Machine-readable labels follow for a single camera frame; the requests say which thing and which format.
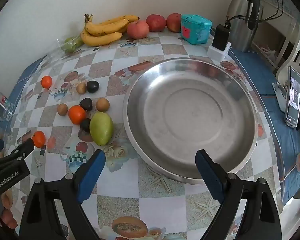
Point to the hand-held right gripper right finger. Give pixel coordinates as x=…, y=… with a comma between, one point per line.
x=210, y=177

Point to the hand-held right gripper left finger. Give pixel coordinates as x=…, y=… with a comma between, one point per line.
x=91, y=175

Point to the small orange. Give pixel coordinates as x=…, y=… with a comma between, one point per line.
x=39, y=139
x=46, y=82

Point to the dark round fruit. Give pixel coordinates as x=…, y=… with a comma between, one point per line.
x=84, y=125
x=86, y=103
x=92, y=86

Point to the brown kiwi fruit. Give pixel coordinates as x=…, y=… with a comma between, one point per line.
x=102, y=104
x=62, y=109
x=81, y=88

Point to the large orange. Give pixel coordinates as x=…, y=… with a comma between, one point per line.
x=77, y=114

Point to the steel basin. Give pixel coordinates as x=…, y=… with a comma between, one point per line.
x=190, y=110

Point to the green fruits in plastic bag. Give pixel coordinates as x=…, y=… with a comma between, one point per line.
x=71, y=44

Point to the checkered printed tablecloth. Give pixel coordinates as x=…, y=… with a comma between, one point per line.
x=115, y=200

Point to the glass mug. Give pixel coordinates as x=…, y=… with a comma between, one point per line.
x=5, y=107

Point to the grey phone stand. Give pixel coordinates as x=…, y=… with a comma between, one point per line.
x=280, y=96

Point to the smartphone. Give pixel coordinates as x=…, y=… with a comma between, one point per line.
x=293, y=97

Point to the white charger dock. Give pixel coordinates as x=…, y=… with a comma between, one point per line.
x=216, y=53

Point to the yellow banana bunch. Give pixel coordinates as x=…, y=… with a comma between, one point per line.
x=102, y=38

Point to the black charger block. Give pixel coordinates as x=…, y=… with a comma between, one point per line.
x=220, y=38

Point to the teal plastic box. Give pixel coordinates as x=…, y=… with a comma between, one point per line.
x=195, y=30

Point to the pale red apple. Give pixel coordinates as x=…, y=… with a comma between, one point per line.
x=138, y=29

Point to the steel thermos jug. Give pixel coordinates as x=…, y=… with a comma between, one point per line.
x=240, y=25

